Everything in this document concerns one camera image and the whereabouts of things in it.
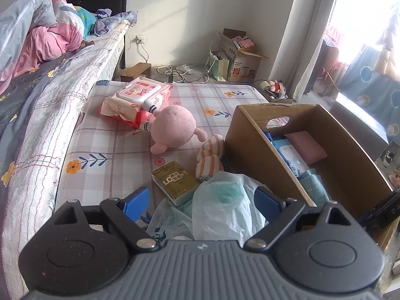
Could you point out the blue curtain with circles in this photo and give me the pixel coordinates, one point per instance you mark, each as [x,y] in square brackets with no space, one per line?
[372,90]

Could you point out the white curtain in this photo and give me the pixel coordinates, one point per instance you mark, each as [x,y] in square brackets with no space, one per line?
[300,37]

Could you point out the brown cardboard box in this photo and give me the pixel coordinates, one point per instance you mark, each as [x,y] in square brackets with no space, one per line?
[247,131]

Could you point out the bed with grey sheet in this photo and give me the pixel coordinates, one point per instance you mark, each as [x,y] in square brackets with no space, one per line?
[37,115]

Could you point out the small doll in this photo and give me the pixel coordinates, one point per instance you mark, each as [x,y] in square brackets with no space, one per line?
[278,87]

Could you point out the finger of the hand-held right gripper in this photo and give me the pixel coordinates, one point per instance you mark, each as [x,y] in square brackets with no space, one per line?
[382,209]

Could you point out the pink and blue quilt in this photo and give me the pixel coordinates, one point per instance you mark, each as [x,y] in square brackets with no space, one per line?
[40,37]

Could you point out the pink wipes packet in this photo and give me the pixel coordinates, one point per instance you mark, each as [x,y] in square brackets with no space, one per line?
[120,112]

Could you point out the pink foam pad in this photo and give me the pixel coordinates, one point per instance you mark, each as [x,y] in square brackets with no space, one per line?
[306,147]

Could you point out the blue wet wipes pack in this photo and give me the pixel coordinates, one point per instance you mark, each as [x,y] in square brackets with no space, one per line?
[268,135]

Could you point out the pink plush toy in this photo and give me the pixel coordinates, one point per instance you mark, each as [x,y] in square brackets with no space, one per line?
[175,128]

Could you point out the teal towel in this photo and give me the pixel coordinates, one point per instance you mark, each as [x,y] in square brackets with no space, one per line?
[315,184]

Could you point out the olive tissue pack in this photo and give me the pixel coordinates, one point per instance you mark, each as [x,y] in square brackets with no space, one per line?
[175,178]

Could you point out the orange striped cloth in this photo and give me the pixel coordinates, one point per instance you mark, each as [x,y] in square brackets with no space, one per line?
[211,159]

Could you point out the large printed cardboard box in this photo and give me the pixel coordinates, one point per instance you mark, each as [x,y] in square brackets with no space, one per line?
[247,67]

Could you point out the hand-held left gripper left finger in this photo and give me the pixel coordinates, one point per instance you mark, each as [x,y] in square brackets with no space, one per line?
[137,201]

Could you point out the red white wet wipes pack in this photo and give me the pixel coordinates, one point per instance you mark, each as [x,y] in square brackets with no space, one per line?
[142,92]

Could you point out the translucent plastic bag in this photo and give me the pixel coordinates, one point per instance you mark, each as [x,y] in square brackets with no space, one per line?
[225,212]

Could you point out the light blue bandage box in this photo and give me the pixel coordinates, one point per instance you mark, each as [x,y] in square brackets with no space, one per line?
[289,154]

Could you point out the tape roll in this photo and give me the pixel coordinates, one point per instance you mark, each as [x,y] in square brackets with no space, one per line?
[264,84]

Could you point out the pink packets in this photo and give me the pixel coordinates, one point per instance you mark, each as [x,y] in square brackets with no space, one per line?
[243,42]

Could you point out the small wooden stool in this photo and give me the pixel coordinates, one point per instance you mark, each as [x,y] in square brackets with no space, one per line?
[137,71]

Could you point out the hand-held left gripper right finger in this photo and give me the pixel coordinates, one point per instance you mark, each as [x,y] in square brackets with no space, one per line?
[265,200]

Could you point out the small low cardboard box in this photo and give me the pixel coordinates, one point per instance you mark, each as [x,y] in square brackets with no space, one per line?
[281,99]

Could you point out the black charger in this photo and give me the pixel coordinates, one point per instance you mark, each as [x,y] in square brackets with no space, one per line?
[171,76]

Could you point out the pale green paper bag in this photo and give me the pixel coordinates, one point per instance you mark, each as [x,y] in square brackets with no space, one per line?
[221,70]

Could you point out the black white shoe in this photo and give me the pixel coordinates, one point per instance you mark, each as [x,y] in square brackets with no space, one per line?
[388,158]

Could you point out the wall socket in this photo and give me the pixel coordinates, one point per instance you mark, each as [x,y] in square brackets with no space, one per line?
[140,39]

